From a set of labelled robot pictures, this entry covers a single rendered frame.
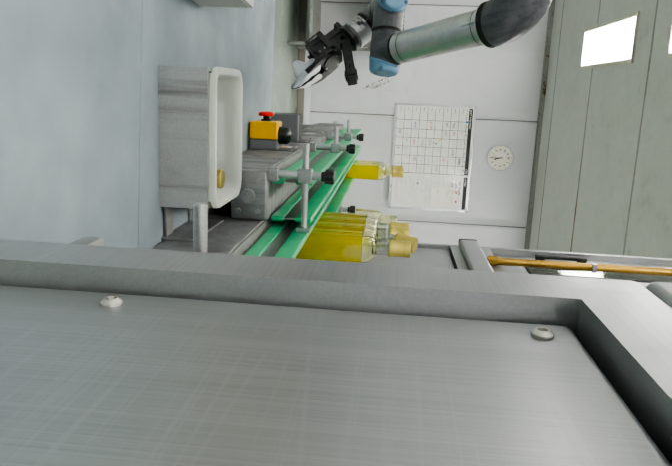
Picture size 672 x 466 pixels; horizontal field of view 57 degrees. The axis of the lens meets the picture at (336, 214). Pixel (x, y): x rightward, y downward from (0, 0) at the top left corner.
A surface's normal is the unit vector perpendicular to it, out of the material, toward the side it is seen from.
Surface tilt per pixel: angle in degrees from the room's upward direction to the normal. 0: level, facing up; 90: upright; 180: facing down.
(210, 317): 90
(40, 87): 0
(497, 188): 90
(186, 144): 90
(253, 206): 90
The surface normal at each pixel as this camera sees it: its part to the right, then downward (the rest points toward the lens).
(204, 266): 0.04, -0.98
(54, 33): 0.99, 0.06
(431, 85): -0.10, 0.19
